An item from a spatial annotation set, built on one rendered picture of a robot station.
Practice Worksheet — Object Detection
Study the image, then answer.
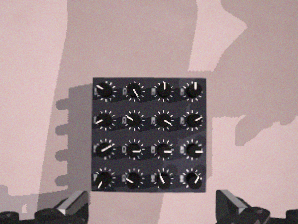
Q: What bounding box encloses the dark grey knob box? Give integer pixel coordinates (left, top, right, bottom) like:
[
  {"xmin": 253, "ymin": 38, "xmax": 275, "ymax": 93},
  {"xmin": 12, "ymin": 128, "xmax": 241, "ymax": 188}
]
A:
[{"xmin": 91, "ymin": 77, "xmax": 207, "ymax": 193}]

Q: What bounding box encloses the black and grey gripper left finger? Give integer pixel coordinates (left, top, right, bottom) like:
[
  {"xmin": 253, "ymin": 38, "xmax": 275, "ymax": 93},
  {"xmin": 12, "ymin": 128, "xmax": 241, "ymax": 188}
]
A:
[{"xmin": 0, "ymin": 191, "xmax": 89, "ymax": 224}]

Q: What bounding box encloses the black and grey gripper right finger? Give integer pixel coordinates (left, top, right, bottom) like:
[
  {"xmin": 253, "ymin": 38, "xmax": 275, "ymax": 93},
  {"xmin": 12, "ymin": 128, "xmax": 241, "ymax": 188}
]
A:
[{"xmin": 215, "ymin": 189, "xmax": 298, "ymax": 224}]

